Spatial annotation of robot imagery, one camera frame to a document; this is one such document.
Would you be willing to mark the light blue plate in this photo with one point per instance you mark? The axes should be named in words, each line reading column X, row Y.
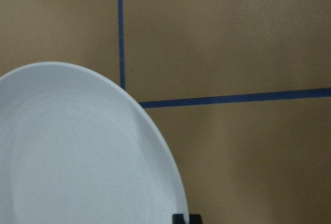
column 77, row 148

